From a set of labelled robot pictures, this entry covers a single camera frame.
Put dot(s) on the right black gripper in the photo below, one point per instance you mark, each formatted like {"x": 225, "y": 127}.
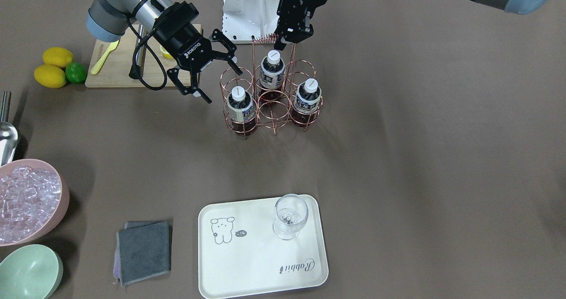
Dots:
{"x": 191, "y": 48}

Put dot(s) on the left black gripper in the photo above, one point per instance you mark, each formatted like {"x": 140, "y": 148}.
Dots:
{"x": 295, "y": 12}

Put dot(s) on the copper wire bottle basket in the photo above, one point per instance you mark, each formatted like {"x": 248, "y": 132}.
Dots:
{"x": 272, "y": 114}

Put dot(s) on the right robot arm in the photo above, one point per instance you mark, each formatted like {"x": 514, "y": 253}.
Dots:
{"x": 108, "y": 20}

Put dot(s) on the tea bottle front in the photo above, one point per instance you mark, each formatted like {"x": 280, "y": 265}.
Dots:
{"x": 242, "y": 111}
{"x": 305, "y": 106}

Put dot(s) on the tea bottle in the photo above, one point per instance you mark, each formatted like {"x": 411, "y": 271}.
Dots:
{"x": 272, "y": 70}
{"x": 242, "y": 111}
{"x": 305, "y": 106}

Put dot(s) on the tea bottle back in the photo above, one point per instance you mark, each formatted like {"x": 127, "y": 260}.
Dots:
{"x": 272, "y": 70}

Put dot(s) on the half lemon slice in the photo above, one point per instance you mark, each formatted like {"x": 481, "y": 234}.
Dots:
{"x": 165, "y": 53}

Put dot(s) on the bamboo cutting board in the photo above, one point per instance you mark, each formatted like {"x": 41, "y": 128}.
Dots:
{"x": 115, "y": 71}

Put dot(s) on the steel muddler black tip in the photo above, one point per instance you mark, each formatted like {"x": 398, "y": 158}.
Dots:
{"x": 137, "y": 64}

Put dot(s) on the yellow plastic knife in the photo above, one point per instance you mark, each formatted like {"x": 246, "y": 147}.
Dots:
{"x": 100, "y": 62}

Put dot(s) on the green lime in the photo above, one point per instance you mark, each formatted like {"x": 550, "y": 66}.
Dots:
{"x": 76, "y": 73}

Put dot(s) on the yellow lemon upper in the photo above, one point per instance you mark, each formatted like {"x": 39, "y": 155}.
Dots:
{"x": 58, "y": 56}

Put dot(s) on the yellow lemon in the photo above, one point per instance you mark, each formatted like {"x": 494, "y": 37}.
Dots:
{"x": 50, "y": 76}
{"x": 58, "y": 56}

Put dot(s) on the yellow lemon lower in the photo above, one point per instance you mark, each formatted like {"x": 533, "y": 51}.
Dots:
{"x": 50, "y": 76}

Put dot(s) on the clear wine glass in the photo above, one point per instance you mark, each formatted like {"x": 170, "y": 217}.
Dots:
{"x": 290, "y": 216}

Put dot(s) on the grey folded cloth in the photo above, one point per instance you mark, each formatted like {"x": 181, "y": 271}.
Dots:
{"x": 143, "y": 251}

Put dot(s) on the steel ice scoop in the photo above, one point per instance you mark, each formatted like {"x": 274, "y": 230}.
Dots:
{"x": 9, "y": 136}

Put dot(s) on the cream rabbit tray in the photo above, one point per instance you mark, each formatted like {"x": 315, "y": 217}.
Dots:
{"x": 240, "y": 254}

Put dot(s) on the pink bowl of ice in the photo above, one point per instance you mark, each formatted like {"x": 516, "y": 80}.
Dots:
{"x": 34, "y": 200}

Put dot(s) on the green empty bowl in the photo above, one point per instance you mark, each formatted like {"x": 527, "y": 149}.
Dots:
{"x": 31, "y": 272}

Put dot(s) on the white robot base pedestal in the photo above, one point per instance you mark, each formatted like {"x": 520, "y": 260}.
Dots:
{"x": 250, "y": 21}

